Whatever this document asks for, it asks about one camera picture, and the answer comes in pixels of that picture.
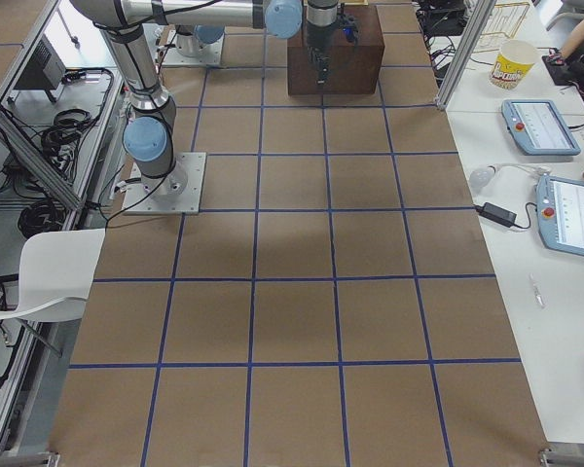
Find aluminium frame post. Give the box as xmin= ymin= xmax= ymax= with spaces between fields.
xmin=435 ymin=0 xmax=495 ymax=110

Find white plastic chair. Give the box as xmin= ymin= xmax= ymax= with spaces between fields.
xmin=0 ymin=229 xmax=105 ymax=323

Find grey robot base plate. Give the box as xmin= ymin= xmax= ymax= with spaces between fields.
xmin=122 ymin=152 xmax=206 ymax=215

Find black power adapter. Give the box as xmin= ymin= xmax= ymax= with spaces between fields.
xmin=475 ymin=202 xmax=517 ymax=228

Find white pen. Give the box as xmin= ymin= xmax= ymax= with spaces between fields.
xmin=529 ymin=273 xmax=546 ymax=308

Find person's hand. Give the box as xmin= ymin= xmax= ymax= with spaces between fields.
xmin=547 ymin=47 xmax=573 ymax=66

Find upper blue teach pendant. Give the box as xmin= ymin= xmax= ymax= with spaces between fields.
xmin=500 ymin=99 xmax=581 ymax=157

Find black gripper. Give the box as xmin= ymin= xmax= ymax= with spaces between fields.
xmin=306 ymin=0 xmax=358 ymax=49

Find dark brown wooden drawer box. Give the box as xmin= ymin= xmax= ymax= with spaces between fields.
xmin=287 ymin=1 xmax=384 ymax=96

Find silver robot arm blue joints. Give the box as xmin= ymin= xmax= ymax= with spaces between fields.
xmin=69 ymin=0 xmax=342 ymax=196

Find grey control box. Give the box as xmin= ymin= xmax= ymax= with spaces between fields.
xmin=15 ymin=35 xmax=66 ymax=90

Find blue teach pendant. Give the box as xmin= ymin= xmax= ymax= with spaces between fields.
xmin=500 ymin=99 xmax=581 ymax=157
xmin=535 ymin=175 xmax=584 ymax=256

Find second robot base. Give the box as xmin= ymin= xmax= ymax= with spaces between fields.
xmin=159 ymin=25 xmax=225 ymax=68

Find black cable bundle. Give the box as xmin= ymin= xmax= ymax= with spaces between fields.
xmin=39 ymin=109 xmax=94 ymax=162

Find popcorn paper bucket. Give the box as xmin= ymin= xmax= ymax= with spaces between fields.
xmin=489 ymin=39 xmax=538 ymax=90

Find white light bulb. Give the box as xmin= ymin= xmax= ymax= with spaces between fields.
xmin=468 ymin=165 xmax=500 ymax=192

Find lower blue teach pendant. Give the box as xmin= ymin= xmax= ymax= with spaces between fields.
xmin=535 ymin=175 xmax=584 ymax=256

